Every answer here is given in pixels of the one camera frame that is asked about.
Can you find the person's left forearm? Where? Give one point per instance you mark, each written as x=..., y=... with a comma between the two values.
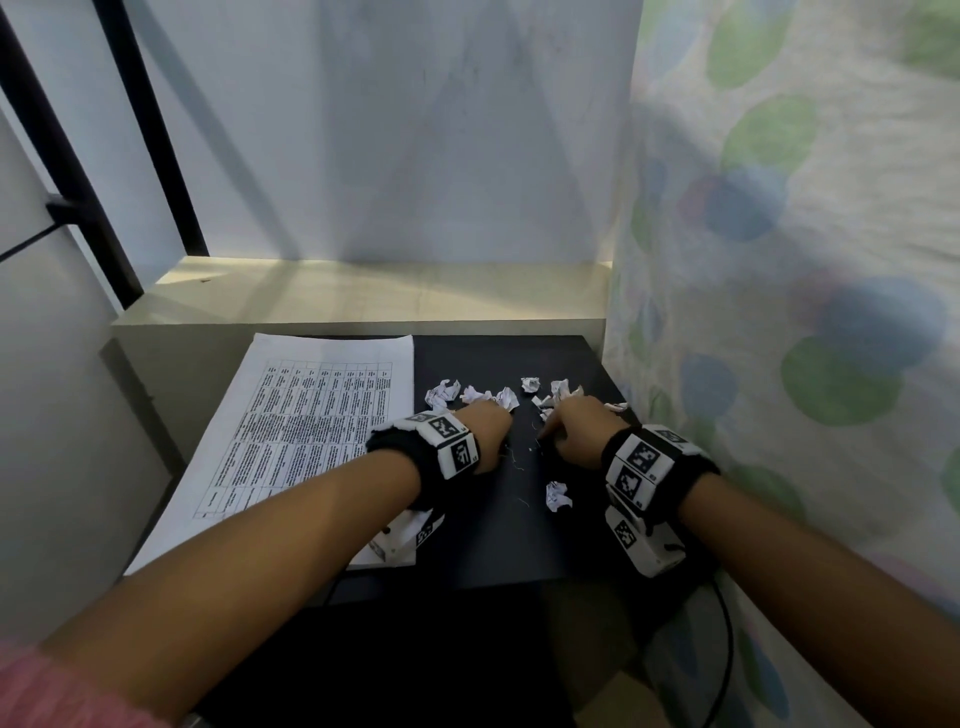
x=225, y=570

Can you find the person's left hand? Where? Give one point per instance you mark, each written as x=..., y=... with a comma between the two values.
x=487, y=435

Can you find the white marker cube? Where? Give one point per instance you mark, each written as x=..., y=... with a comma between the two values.
x=645, y=547

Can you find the person's right forearm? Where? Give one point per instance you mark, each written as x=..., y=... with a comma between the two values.
x=825, y=600

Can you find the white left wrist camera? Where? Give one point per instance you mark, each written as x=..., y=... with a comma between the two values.
x=409, y=536

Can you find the pink knit sleeve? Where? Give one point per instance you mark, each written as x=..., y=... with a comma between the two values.
x=60, y=697

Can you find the spotted pastel curtain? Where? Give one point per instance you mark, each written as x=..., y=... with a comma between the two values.
x=825, y=225

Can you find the person's right hand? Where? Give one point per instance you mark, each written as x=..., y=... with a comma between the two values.
x=585, y=435

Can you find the pile of paper scraps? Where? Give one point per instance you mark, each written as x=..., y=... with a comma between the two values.
x=442, y=391

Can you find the cream wooden ledge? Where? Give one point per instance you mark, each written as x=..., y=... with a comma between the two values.
x=375, y=292

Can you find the black post with bracket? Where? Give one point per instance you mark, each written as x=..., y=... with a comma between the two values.
x=112, y=262

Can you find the black table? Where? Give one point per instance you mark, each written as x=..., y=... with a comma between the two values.
x=510, y=540

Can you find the stack of printed papers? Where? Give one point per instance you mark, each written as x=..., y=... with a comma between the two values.
x=285, y=352

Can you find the plain black metal post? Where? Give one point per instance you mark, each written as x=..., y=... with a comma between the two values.
x=150, y=127

